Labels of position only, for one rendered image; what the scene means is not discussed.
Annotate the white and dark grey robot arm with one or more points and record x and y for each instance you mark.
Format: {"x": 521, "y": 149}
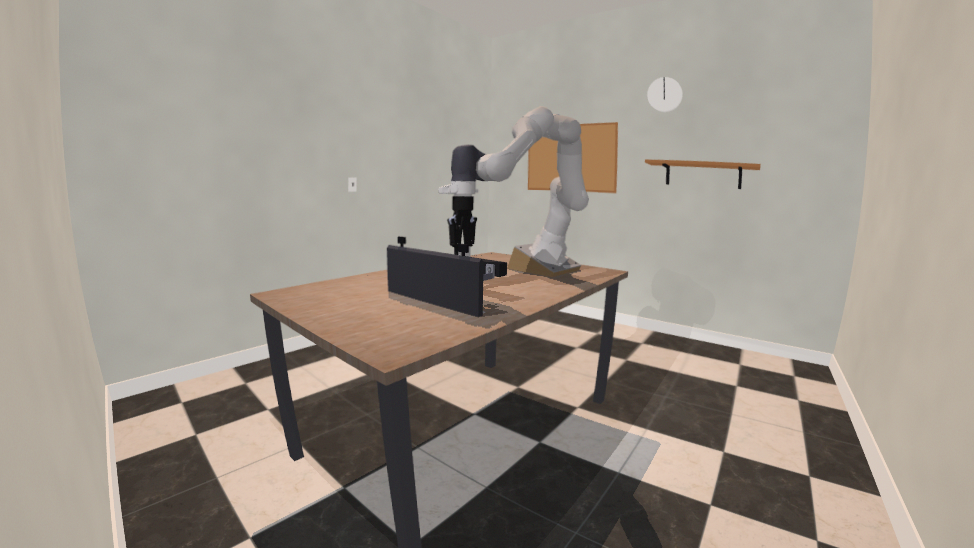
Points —
{"x": 469, "y": 164}

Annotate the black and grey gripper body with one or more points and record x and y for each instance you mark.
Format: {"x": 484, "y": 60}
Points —
{"x": 462, "y": 206}

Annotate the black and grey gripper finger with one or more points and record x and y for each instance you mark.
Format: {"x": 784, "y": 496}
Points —
{"x": 469, "y": 232}
{"x": 455, "y": 233}

